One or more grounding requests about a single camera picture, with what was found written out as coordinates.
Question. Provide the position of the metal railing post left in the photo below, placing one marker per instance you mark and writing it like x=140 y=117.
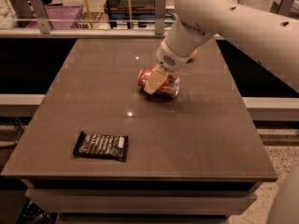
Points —
x=41 y=16

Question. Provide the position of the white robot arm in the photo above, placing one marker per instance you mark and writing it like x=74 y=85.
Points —
x=270 y=39

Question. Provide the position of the glass railing panel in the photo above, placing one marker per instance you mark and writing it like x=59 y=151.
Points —
x=93 y=6

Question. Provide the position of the black snack bar wrapper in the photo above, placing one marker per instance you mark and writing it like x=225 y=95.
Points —
x=101 y=146

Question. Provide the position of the orange fruit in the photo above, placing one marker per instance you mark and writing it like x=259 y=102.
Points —
x=193 y=55

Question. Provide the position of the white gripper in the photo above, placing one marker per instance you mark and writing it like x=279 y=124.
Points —
x=169 y=60

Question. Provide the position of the red coke can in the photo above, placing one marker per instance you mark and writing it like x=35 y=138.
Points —
x=170 y=88

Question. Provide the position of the metal railing post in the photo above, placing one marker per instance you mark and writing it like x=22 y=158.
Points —
x=289 y=8
x=41 y=16
x=159 y=16

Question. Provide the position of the metal railing post middle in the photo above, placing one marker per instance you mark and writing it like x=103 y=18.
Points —
x=159 y=16

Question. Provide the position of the purple plastic crate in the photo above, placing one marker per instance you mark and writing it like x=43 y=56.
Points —
x=64 y=17

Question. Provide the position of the metal railing post right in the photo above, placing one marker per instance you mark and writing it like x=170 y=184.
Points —
x=289 y=8

